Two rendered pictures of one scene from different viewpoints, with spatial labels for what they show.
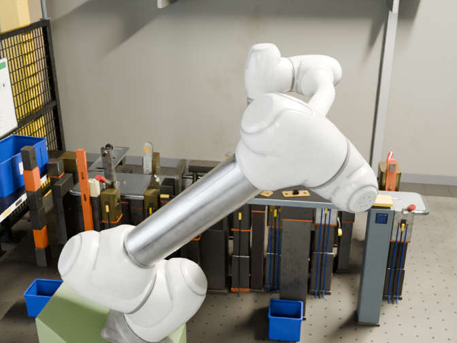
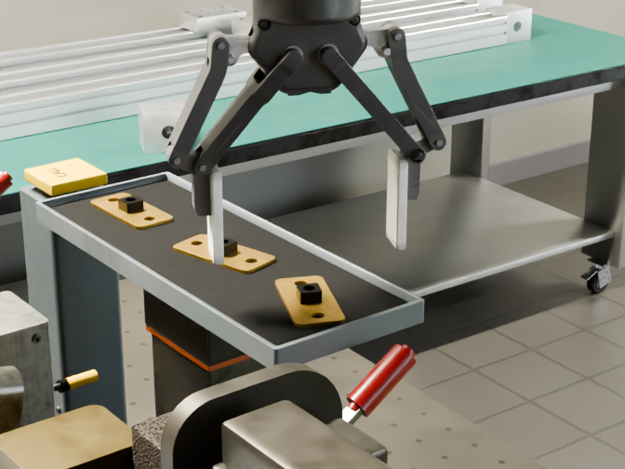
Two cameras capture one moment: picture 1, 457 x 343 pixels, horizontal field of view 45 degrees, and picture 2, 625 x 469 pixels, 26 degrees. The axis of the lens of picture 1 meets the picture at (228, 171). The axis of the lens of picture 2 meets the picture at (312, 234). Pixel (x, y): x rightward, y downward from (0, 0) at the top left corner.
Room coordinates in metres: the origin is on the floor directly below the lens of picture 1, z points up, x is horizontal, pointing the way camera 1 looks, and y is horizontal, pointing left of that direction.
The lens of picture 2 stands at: (2.25, 0.56, 1.58)
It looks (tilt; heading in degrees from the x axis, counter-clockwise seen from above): 22 degrees down; 225
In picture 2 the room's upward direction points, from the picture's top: straight up
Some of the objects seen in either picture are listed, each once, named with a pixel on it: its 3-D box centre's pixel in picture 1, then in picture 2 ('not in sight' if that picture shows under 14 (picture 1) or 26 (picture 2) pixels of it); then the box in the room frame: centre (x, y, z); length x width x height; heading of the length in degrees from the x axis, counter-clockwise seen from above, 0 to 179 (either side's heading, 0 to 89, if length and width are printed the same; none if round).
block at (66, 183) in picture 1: (67, 211); not in sight; (2.06, 0.68, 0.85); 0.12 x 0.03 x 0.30; 172
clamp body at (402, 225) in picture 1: (396, 252); not in sight; (1.69, -0.60, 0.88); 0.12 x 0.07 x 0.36; 172
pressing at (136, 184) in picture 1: (244, 191); not in sight; (1.95, -0.06, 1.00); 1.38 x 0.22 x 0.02; 82
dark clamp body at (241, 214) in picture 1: (241, 243); not in sight; (1.73, -0.05, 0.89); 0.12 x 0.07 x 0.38; 172
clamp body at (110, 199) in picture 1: (112, 233); not in sight; (1.84, 0.44, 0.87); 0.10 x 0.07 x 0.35; 172
